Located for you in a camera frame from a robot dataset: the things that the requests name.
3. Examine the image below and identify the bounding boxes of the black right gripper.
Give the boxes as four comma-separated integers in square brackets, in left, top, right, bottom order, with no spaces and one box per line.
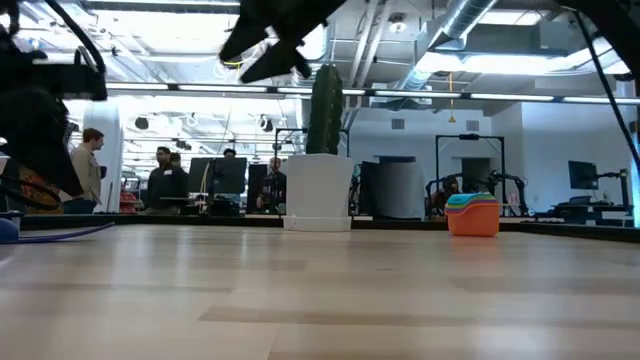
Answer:
[218,0,346,85]

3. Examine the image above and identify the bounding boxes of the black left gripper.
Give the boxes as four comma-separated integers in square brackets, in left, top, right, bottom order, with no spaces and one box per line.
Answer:
[0,89,84,199]

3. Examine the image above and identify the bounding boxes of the red measuring cup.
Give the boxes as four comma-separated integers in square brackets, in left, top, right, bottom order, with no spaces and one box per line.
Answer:
[445,209,501,238]

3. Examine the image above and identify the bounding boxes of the white round column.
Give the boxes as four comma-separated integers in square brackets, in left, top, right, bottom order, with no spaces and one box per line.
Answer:
[82,101,124,215]

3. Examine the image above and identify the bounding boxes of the green cactus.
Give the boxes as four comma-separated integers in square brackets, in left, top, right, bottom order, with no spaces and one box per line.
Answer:
[305,63,345,156]

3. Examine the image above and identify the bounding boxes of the dark computer monitor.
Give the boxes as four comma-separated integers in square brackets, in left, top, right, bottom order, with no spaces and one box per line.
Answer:
[188,156,249,197]
[567,160,599,192]

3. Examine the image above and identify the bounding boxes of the white hexagonal plant pot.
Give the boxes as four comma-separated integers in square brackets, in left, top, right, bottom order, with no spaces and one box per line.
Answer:
[282,153,355,233]

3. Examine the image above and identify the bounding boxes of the long ceiling light strip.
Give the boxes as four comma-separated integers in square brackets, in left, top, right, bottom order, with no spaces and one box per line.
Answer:
[104,82,640,106]

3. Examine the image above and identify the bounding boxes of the black desk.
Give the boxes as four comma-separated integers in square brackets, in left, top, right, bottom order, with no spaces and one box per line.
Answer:
[551,201,635,227]

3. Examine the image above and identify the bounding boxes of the silver ventilation duct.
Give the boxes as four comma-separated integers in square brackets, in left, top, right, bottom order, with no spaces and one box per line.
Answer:
[397,0,501,94]

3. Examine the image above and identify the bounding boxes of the black metal frame stand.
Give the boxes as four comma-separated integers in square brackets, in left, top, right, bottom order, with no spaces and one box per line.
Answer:
[434,133,507,204]

